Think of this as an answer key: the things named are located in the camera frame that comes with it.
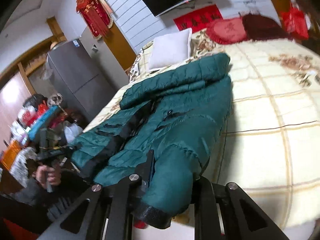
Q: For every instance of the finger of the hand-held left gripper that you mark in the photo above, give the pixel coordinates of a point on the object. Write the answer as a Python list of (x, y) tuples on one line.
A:
[(73, 148)]

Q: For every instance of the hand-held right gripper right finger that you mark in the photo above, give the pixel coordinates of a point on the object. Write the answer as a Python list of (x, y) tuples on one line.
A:
[(225, 192)]

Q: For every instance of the dark red pillow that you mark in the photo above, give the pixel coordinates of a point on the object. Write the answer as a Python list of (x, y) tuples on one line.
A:
[(262, 26)]

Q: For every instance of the red plastic bag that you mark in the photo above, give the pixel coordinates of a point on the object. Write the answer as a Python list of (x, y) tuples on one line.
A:
[(295, 20)]

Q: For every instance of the white square pillow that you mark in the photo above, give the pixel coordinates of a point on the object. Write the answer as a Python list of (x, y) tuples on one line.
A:
[(170, 50)]

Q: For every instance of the white plastic bag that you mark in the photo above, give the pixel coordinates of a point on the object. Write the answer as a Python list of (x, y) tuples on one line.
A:
[(72, 132)]

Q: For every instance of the wooden door frame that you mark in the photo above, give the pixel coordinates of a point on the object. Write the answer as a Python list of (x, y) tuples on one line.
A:
[(120, 47)]

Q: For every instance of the red wall banner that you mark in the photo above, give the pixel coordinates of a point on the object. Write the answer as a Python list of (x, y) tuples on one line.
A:
[(197, 17)]

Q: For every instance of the grey refrigerator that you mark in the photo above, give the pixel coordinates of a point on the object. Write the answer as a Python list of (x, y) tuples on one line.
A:
[(75, 80)]

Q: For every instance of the floral cream bed blanket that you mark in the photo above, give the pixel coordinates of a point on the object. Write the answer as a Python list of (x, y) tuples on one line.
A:
[(262, 142)]

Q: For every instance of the person's left forearm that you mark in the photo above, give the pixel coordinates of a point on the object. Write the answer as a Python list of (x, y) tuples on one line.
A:
[(30, 200)]

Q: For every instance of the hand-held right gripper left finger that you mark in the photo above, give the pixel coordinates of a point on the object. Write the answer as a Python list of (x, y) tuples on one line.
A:
[(150, 167)]

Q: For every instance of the red heart-shaped pillow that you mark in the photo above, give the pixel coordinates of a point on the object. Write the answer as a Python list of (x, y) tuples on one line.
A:
[(227, 30)]

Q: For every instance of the blue box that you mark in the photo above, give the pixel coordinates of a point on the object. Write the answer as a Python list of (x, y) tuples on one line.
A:
[(45, 120)]

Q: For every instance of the red knot wall pennant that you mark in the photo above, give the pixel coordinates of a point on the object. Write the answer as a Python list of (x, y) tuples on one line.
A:
[(96, 15)]

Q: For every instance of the person's left hand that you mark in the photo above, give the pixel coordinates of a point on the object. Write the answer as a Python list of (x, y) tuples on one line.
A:
[(50, 176)]

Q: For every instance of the wooden wardrobe door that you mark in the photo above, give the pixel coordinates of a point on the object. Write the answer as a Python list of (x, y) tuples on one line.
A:
[(13, 105)]

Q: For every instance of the green puffer jacket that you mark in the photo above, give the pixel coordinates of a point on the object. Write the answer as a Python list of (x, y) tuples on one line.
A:
[(187, 130)]

